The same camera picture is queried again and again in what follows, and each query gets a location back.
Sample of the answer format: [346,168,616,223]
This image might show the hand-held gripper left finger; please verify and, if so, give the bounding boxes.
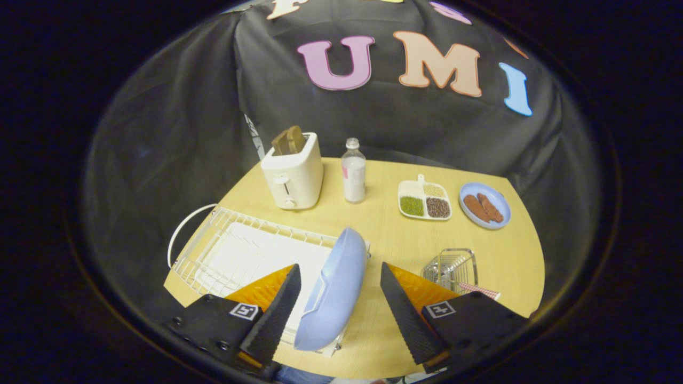
[163,263,303,382]

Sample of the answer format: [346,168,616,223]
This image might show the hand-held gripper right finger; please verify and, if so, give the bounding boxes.
[380,261,531,374]

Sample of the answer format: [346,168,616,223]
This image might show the light blue plate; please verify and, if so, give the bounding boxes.
[293,227,369,351]

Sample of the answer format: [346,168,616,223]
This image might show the white wire dish rack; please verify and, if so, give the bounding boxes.
[167,203,371,357]

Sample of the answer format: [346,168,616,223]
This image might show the metal wire basket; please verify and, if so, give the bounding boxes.
[422,248,479,295]

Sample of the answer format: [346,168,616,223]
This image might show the spoon with red checked handle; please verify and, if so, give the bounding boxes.
[459,283,502,301]

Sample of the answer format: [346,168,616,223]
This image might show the white divided dish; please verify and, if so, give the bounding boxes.
[398,174,452,221]

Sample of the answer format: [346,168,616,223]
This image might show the small blue plate with food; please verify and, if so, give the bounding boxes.
[459,182,512,230]

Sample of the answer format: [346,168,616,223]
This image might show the person's blue trousers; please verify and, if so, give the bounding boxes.
[275,365,334,384]

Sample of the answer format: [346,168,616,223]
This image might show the pile of green beans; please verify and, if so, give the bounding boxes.
[400,196,425,217]

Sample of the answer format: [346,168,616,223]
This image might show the brown food piece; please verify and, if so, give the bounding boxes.
[476,193,504,223]
[463,194,491,222]

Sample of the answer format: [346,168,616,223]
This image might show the white toaster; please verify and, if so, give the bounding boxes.
[260,132,324,210]

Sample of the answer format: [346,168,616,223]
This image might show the clear plastic bottle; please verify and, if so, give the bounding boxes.
[341,138,367,204]

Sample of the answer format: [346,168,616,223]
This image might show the black backdrop cloth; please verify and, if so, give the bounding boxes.
[80,0,593,331]

